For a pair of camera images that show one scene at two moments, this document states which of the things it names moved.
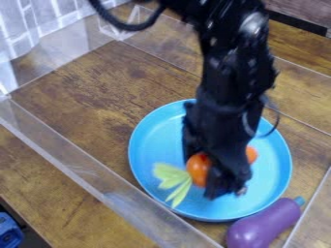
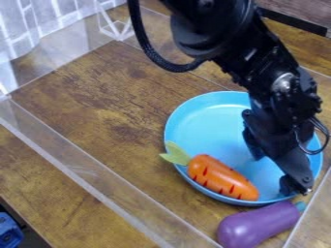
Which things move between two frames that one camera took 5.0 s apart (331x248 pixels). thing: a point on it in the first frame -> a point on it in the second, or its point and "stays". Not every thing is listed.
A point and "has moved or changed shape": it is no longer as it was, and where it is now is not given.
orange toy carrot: x=179 y=180 has moved or changed shape
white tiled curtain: x=24 y=18 stays
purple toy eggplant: x=251 y=232 has moved or changed shape
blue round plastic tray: x=155 y=143 has moved or changed shape
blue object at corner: x=12 y=232 stays
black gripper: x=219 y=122 -> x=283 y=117
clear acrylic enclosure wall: x=65 y=196 stays
